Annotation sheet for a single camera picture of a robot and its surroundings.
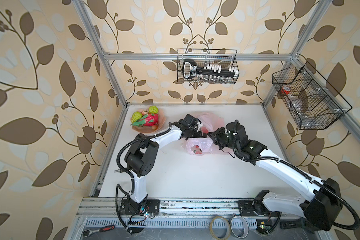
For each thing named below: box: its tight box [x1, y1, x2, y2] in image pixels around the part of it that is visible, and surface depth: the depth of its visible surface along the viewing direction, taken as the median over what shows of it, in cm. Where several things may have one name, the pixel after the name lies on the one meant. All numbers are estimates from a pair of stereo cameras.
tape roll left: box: [209, 216, 231, 240], surface depth 71 cm
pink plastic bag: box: [181, 112, 225, 156], surface depth 74 cm
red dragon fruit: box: [130, 113, 159, 127], surface depth 103 cm
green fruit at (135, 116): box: [131, 111, 142, 124], surface depth 104 cm
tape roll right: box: [228, 214, 249, 239], surface depth 71 cm
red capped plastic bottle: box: [281, 86, 295, 100], surface depth 84 cm
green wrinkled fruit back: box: [148, 105, 159, 114], surface depth 108 cm
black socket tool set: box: [182, 59, 240, 82], surface depth 86 cm
